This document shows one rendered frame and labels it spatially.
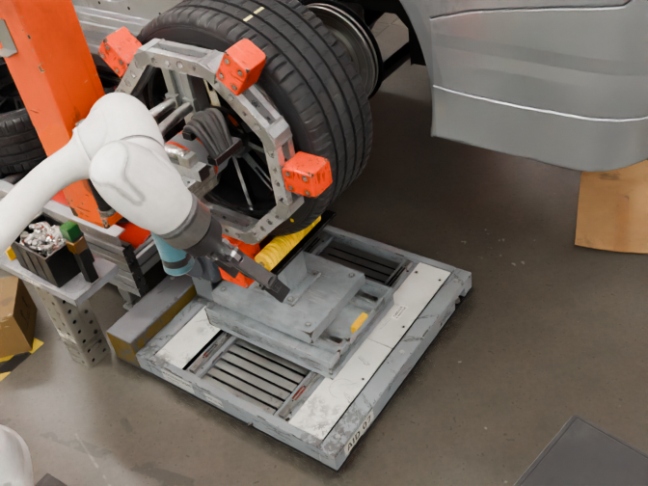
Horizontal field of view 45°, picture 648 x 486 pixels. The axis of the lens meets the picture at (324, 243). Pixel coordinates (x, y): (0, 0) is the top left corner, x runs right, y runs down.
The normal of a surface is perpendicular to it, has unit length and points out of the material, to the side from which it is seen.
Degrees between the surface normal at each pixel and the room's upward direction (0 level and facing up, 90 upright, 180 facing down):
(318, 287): 0
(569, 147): 90
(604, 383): 0
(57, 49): 90
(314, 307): 0
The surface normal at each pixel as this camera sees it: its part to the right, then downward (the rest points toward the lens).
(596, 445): -0.14, -0.76
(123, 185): 0.27, 0.51
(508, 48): -0.57, 0.59
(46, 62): 0.81, 0.29
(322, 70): 0.61, -0.18
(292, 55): 0.47, -0.34
